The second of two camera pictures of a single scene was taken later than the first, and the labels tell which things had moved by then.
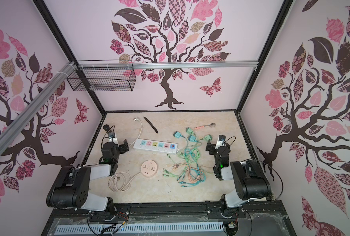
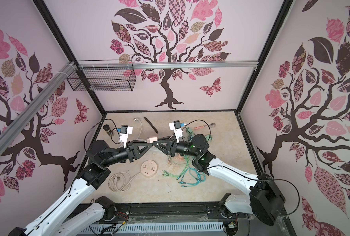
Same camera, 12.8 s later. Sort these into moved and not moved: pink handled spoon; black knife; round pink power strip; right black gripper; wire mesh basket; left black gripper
Moved: right black gripper; left black gripper
Not moved: black knife; round pink power strip; pink handled spoon; wire mesh basket
